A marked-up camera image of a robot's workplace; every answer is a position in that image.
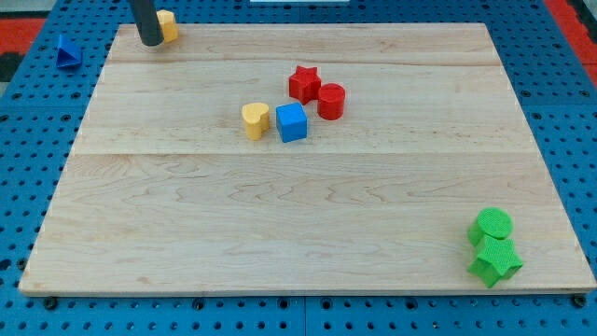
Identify blue triangle block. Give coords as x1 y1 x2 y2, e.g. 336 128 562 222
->
56 35 83 69

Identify green cylinder block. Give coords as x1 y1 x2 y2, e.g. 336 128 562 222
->
467 207 513 245

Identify red star block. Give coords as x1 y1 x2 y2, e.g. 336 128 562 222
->
288 65 321 105

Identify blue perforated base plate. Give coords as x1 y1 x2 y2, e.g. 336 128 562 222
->
1 1 596 335

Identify yellow hexagon block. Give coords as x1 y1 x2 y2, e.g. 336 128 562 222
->
157 9 178 43

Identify red cylinder block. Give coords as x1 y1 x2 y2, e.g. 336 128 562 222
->
317 83 346 120

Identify yellow heart block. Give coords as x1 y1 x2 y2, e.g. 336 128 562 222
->
241 103 271 141

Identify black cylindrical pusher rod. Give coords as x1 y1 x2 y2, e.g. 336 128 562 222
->
129 0 164 47

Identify green star block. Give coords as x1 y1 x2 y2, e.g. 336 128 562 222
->
467 235 524 288

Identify blue cube block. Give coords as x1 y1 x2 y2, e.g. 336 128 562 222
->
276 103 308 143

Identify light wooden board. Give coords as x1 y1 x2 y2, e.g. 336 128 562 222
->
19 23 596 297

